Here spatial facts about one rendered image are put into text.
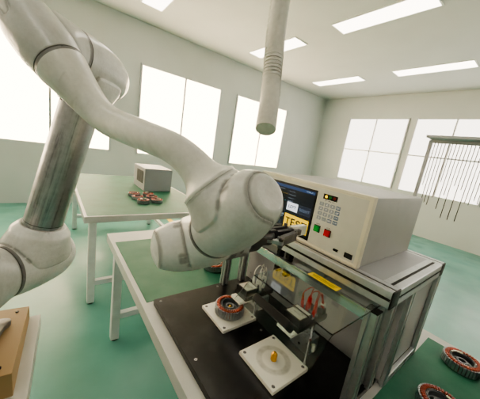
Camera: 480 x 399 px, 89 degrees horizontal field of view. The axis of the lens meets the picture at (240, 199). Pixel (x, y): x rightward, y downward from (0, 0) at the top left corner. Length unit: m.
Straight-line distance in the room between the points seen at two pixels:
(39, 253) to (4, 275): 0.09
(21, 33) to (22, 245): 0.53
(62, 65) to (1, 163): 4.60
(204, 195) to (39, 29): 0.47
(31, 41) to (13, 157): 4.53
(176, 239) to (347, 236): 0.49
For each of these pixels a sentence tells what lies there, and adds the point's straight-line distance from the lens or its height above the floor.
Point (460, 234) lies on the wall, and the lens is 7.09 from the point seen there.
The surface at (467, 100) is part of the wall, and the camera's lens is 7.31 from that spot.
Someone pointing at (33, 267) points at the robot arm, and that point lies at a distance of 0.93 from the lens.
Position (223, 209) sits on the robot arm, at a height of 1.30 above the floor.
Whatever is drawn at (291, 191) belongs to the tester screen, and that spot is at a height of 1.27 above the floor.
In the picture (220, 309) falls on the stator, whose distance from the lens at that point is 0.97.
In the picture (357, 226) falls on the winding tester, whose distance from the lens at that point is 0.74.
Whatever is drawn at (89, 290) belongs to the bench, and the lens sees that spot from 2.37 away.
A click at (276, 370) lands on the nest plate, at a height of 0.78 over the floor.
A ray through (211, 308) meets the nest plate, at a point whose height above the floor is 0.78.
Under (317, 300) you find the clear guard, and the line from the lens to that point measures 0.66.
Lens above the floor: 1.39
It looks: 12 degrees down
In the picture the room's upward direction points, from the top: 9 degrees clockwise
